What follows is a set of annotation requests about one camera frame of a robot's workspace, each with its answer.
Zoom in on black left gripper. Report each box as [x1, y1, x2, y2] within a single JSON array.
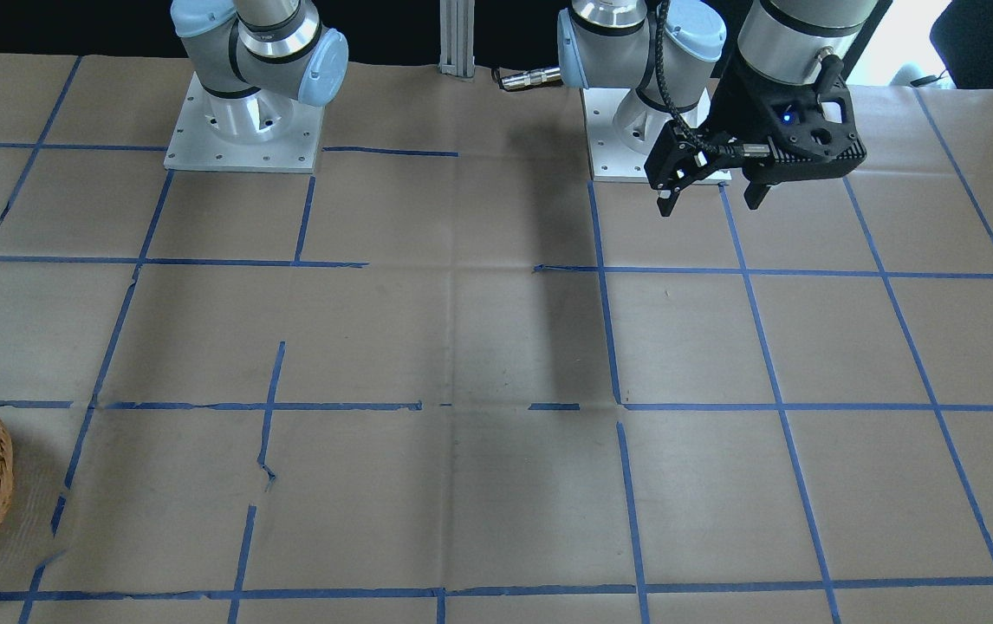
[[646, 48, 818, 218]]

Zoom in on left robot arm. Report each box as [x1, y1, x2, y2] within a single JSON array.
[[556, 1, 874, 217]]

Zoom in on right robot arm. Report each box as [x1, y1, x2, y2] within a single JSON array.
[[0, 1, 349, 274]]

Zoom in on brown paper mat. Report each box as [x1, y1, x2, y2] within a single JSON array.
[[0, 55, 993, 623]]

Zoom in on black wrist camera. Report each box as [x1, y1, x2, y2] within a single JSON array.
[[743, 70, 867, 185]]

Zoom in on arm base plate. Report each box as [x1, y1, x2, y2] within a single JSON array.
[[164, 75, 325, 174], [581, 87, 733, 185]]

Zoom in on aluminium frame post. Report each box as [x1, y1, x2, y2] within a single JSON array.
[[437, 0, 476, 81]]

